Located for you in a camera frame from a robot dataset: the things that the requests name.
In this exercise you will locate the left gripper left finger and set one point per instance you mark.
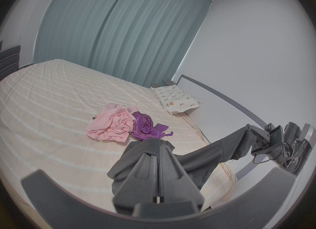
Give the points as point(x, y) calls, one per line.
point(138, 186)

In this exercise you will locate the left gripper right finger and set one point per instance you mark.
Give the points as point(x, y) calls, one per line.
point(177, 186)

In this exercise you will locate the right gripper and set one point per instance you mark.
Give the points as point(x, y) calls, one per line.
point(276, 141)

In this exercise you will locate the black T-shirt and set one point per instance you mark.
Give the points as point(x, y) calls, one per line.
point(197, 158)

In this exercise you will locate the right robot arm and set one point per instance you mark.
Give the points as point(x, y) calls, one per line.
point(293, 131)

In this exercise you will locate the cream printed garment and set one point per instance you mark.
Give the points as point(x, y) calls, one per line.
point(103, 140)

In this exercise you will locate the purple garment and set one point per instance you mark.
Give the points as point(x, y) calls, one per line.
point(143, 126)

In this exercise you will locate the pink garment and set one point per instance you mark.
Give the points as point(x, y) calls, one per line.
point(111, 124)

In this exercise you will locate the white printed pillow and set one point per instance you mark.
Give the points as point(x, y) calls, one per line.
point(175, 99)

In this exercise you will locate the bed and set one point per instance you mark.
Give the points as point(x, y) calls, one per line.
point(61, 99)

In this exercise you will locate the blue-green curtain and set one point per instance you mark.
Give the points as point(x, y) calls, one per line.
point(74, 25)
point(153, 37)

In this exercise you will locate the dark grey dressing table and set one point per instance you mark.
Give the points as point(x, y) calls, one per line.
point(9, 60)

